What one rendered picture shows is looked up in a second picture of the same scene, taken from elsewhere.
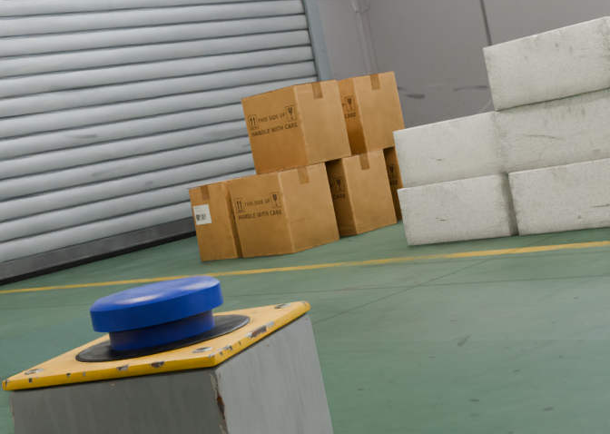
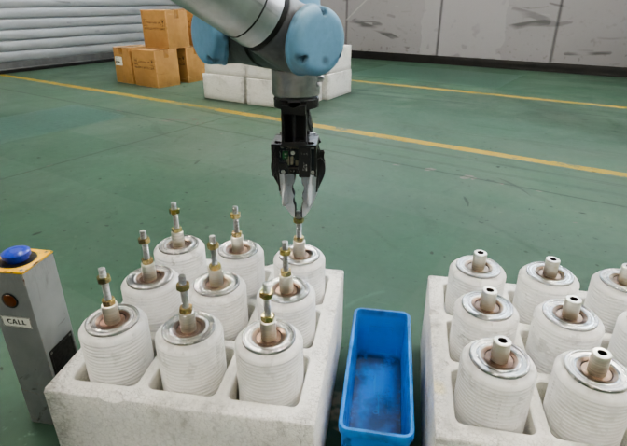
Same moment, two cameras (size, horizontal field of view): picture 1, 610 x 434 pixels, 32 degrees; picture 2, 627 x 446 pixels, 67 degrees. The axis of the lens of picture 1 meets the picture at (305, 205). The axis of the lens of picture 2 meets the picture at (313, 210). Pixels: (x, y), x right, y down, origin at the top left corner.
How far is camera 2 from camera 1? 0.57 m
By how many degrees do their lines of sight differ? 25
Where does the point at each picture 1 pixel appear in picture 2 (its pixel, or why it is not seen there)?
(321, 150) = (175, 43)
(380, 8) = not seen: outside the picture
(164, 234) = (104, 57)
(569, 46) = not seen: hidden behind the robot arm
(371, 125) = not seen: hidden behind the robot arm
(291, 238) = (158, 81)
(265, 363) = (36, 269)
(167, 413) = (13, 280)
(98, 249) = (69, 60)
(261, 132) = (148, 28)
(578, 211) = (270, 99)
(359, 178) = (192, 57)
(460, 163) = (229, 68)
